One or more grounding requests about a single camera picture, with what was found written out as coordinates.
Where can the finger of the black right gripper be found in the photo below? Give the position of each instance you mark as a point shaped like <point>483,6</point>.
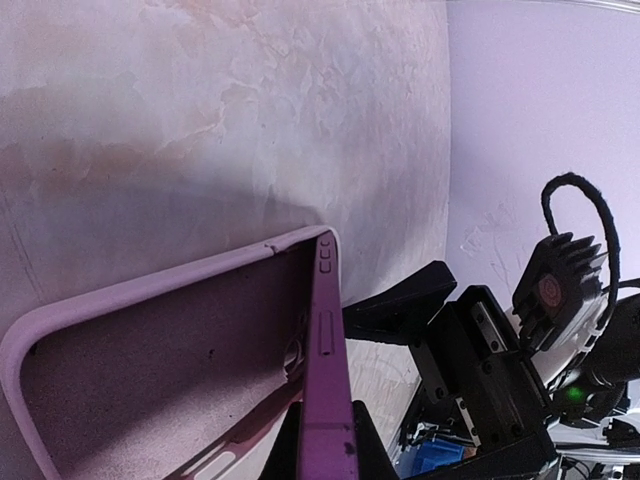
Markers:
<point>400,314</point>

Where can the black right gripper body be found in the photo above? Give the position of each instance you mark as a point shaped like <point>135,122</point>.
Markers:
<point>469,353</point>

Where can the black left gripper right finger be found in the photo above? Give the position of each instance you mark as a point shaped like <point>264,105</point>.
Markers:
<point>373,460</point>

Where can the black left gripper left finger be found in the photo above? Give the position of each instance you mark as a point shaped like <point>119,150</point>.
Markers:
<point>283,462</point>

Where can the black phone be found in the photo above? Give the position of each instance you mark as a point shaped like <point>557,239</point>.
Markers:
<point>327,441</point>

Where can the clear pink phone case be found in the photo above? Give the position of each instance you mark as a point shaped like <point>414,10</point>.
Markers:
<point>161,376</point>

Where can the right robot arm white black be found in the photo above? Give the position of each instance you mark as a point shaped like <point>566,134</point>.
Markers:
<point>581,403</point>

